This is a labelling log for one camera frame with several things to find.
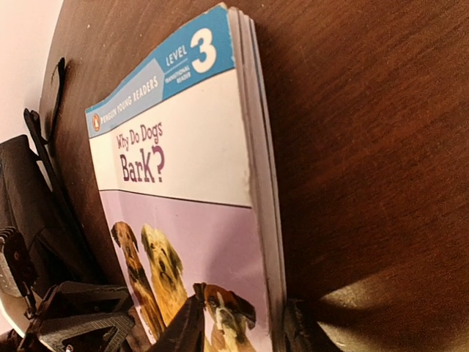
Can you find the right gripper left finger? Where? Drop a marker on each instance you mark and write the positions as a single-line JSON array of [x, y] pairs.
[[185, 333]]

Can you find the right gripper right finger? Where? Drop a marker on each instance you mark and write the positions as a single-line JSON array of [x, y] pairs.
[[301, 334]]

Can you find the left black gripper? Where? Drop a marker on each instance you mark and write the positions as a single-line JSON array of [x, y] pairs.
[[80, 317]]

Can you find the black student bag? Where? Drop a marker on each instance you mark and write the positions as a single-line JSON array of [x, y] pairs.
[[34, 202]]

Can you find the dog picture book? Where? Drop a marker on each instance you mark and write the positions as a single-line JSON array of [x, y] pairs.
[[184, 164]]

